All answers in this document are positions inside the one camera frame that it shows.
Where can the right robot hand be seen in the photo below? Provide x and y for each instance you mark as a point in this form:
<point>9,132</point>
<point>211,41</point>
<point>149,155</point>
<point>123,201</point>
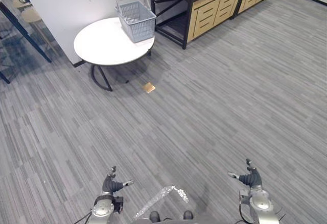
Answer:
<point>252,178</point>

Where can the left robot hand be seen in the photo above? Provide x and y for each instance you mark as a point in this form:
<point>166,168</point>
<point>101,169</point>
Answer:
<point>110,183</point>

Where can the grey plastic shopping basket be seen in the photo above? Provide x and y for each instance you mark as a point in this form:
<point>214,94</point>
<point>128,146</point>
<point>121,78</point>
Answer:
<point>136,17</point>

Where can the wooden produce shelf cabinet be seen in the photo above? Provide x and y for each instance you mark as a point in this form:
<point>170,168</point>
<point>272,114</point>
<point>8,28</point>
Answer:
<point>198,7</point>

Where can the dark robot foot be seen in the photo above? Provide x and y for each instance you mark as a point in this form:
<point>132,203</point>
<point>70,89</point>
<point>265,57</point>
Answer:
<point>188,215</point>
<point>154,216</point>

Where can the black metal desk leg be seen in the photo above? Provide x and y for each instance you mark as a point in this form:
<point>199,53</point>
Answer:
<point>24,31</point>

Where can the dark left robot foot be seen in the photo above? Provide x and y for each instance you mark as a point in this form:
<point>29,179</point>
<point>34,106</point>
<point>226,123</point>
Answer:
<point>154,216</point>

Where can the dark right robot foot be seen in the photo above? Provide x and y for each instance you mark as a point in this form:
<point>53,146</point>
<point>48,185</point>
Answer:
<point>188,215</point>

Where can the round white table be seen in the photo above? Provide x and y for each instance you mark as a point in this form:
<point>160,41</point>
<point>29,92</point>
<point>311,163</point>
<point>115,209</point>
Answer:
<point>112,48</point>

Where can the beige round stool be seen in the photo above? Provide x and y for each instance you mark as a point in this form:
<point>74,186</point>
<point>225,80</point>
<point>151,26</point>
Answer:
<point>32,14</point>

